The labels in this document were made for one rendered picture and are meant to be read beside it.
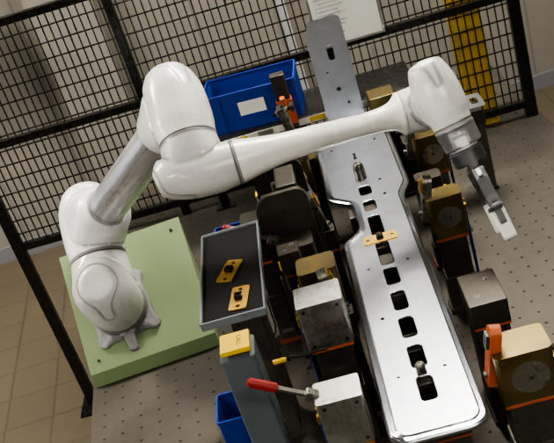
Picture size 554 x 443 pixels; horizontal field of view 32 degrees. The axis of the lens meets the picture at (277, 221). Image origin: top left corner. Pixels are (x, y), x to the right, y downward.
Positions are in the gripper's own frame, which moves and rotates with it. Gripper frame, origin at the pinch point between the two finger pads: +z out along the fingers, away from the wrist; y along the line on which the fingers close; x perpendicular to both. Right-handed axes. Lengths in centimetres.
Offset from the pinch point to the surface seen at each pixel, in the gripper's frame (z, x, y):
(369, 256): -6.2, -30.2, -12.5
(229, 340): -9, -59, 33
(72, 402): 11, -171, -153
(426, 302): 5.6, -22.5, 9.3
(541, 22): -43, 84, -296
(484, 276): 5.7, -8.8, 10.5
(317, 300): -6.3, -42.0, 18.8
